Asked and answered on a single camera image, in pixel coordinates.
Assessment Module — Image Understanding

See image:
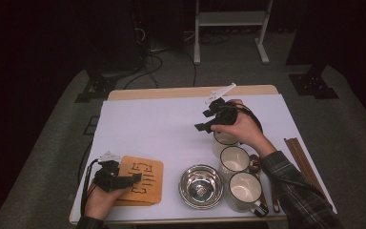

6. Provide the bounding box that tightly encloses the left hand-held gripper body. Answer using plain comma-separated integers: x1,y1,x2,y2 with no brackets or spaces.
91,151,127,193

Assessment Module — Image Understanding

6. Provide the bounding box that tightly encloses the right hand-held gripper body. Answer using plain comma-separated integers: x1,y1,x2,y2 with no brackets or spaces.
203,82,237,127

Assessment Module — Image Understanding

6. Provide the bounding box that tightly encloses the white cup black rim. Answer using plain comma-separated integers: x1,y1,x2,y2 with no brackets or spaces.
212,130,241,158
227,171,270,219
218,145,252,184

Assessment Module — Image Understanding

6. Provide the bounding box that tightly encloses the shiny steel bowl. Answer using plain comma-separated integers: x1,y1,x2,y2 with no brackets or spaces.
178,164,225,210

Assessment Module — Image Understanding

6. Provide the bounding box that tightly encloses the row of brown chopsticks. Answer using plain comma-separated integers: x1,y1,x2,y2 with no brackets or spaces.
284,136,327,197

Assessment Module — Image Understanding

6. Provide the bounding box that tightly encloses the person's left hand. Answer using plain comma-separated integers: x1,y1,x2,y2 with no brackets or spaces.
84,185,132,221

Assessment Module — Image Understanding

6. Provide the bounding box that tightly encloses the person's right hand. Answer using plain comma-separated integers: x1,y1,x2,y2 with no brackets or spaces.
210,98,277,158

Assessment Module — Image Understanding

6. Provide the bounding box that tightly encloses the white table sheet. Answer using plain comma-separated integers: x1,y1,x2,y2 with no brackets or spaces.
71,94,337,222

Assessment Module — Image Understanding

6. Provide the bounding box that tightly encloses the dark floor plate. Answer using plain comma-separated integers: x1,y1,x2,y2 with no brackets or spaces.
84,115,100,136

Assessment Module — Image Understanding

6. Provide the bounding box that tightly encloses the brown wooden spoon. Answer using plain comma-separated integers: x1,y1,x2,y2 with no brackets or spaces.
271,187,281,214
248,154,269,210

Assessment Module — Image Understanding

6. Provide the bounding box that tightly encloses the black stand base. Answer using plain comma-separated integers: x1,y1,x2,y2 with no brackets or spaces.
74,71,118,103
288,63,340,100

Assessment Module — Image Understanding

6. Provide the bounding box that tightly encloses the white metal stand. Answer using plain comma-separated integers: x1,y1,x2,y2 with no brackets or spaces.
193,0,275,66

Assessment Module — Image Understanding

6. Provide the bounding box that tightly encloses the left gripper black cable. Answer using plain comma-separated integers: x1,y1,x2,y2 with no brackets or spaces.
79,158,100,218

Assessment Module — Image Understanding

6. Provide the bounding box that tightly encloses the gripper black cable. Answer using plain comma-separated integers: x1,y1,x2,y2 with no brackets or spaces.
79,158,100,218
234,104,326,196

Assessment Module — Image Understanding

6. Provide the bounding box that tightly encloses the black floor cable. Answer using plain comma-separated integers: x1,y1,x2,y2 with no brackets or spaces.
184,51,198,88
123,53,164,90
77,141,93,185

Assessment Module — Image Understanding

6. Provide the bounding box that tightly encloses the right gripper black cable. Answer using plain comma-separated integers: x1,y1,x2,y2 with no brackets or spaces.
234,104,326,196

